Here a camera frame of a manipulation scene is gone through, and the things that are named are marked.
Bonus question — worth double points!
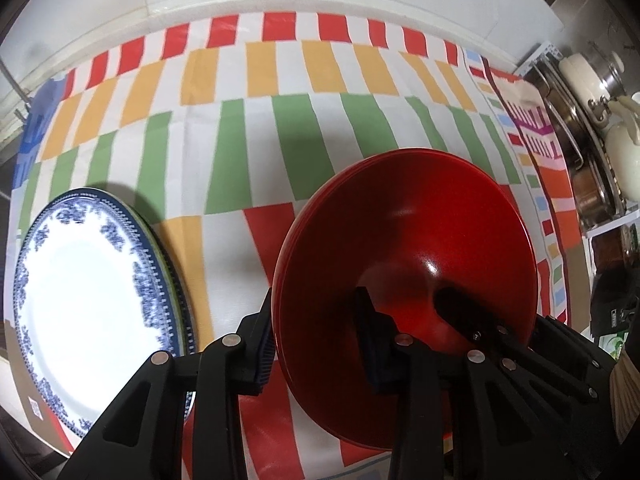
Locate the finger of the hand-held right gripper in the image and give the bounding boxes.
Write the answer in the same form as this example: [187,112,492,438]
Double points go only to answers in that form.
[530,314,616,378]
[434,285,601,403]

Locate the white metal dish rack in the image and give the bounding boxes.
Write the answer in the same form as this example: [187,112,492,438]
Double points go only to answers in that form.
[582,200,640,241]

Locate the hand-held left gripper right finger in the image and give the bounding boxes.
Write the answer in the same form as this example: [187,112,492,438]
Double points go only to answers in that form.
[352,286,573,480]

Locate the colourful striped cloth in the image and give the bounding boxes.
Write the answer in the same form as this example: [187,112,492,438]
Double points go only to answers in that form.
[10,10,571,480]

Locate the cream ceramic casserole pot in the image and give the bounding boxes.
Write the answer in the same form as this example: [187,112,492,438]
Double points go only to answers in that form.
[602,92,640,196]

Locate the copper coloured pot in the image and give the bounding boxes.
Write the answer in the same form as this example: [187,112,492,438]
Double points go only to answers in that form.
[570,165,613,221]

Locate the stainless steel pot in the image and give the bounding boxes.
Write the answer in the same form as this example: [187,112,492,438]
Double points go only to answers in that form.
[530,65,586,171]

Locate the white pot with glass lid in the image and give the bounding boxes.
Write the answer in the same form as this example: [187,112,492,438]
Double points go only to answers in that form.
[557,42,626,126]

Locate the red and black bowl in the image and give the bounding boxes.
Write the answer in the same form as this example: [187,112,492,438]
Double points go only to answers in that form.
[271,149,540,452]

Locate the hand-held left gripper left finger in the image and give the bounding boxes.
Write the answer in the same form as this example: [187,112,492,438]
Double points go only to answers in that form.
[57,287,275,480]

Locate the brown cardboard sheet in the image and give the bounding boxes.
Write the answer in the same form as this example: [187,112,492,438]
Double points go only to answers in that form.
[565,242,593,333]

